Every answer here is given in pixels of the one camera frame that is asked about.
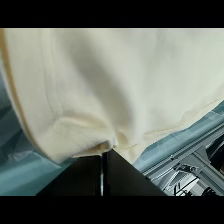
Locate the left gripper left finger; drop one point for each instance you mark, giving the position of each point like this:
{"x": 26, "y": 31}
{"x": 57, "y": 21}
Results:
{"x": 80, "y": 180}

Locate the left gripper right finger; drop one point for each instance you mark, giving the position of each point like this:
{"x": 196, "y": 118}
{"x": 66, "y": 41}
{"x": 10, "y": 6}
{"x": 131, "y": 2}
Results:
{"x": 128, "y": 181}

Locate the cream T-shirt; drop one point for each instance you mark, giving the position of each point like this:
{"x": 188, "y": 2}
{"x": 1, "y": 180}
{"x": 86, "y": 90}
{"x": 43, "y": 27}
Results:
{"x": 113, "y": 86}

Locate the silver frame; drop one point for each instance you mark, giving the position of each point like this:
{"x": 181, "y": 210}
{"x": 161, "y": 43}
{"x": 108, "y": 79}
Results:
{"x": 186, "y": 166}

